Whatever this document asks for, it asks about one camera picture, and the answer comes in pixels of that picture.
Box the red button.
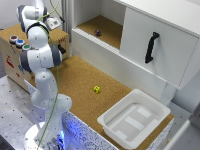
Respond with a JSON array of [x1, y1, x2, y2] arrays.
[[9, 34, 19, 44]]

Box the wooden drawer box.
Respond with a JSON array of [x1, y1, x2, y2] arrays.
[[0, 23, 71, 93]]

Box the blue button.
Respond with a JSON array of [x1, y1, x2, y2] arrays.
[[15, 38, 26, 48]]

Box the green button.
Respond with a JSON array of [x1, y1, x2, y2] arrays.
[[21, 43, 33, 52]]

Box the black drawer handle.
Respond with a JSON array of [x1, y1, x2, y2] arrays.
[[57, 43, 67, 55]]

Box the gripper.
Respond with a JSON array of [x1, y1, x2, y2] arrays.
[[44, 16, 64, 31]]

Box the white sliding door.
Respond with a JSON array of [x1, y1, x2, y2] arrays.
[[119, 6, 200, 90]]

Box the black door handle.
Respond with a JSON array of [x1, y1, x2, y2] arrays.
[[144, 31, 161, 65]]

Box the green cable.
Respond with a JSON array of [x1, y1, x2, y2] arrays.
[[35, 0, 66, 150]]

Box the purple block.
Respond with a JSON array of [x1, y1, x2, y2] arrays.
[[94, 29, 102, 37]]

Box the yellow block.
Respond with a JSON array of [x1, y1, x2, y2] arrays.
[[93, 85, 101, 94]]

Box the white plastic box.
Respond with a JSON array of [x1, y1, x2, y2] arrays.
[[96, 88, 172, 150]]

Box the white cabinet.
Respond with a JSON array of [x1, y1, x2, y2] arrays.
[[70, 0, 200, 108]]

